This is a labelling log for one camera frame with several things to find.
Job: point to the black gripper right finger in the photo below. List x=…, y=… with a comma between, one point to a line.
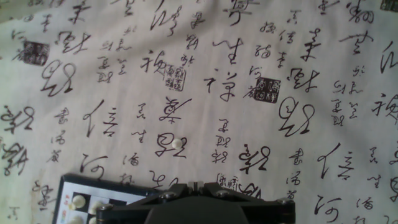
x=224, y=189

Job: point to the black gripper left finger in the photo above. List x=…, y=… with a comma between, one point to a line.
x=174, y=188

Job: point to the white chess pawn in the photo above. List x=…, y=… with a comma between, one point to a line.
x=92, y=221
x=93, y=207
x=176, y=143

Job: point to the black white chessboard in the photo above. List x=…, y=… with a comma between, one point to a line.
x=93, y=191

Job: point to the beige calligraphy tablecloth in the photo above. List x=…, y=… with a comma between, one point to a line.
x=217, y=109

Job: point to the white chess rook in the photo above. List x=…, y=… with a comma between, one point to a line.
x=78, y=201

